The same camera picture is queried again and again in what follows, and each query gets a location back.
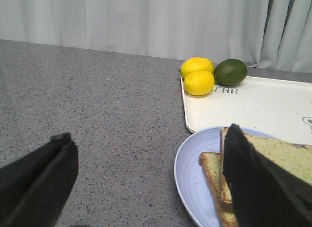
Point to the green lime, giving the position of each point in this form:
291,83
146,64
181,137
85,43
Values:
230,72

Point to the front yellow lemon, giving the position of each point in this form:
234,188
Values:
199,83

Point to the light blue plate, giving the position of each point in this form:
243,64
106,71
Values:
190,180

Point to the rear yellow lemon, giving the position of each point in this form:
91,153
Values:
196,64

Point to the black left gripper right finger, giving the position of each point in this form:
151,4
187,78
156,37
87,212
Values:
263,193

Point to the white bear tray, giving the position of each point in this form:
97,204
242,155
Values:
280,108

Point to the bread slice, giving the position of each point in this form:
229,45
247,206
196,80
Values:
295,160
210,163

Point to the yellow lemon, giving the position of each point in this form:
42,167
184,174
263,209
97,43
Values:
199,83
196,64

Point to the white curtain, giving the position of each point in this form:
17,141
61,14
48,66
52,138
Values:
272,34

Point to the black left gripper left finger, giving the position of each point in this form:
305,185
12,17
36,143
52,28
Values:
35,188

